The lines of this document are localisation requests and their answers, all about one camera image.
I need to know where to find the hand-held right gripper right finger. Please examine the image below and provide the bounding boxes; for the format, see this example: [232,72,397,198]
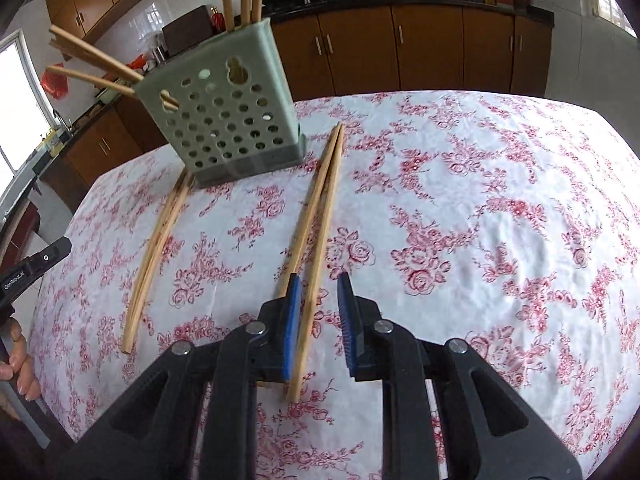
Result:
[336,272,584,480]

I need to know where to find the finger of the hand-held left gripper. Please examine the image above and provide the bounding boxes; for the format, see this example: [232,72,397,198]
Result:
[27,237,73,271]

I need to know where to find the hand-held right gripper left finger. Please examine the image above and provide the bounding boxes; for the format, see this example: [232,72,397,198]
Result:
[60,273,303,480]

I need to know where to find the wooden chopstick pair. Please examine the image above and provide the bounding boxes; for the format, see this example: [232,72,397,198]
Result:
[287,124,347,405]
[121,170,191,355]

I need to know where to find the green perforated chopstick holder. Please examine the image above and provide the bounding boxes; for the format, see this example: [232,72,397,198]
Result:
[133,17,307,189]

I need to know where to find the person's left hand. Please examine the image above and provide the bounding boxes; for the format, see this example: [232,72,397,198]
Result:
[0,317,42,402]

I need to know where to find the red floral white tablecloth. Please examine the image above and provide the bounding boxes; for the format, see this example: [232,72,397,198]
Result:
[27,91,640,480]

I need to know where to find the sliding glass window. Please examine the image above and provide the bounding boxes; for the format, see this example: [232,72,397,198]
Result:
[0,29,53,188]
[582,0,638,38]

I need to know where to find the hanging red plastic bag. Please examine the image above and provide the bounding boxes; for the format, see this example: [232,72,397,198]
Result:
[40,63,69,100]

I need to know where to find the dark cutting board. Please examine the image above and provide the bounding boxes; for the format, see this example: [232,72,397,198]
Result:
[162,5,216,57]

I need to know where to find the brown base cabinets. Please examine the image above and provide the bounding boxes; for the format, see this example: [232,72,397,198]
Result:
[40,2,553,211]

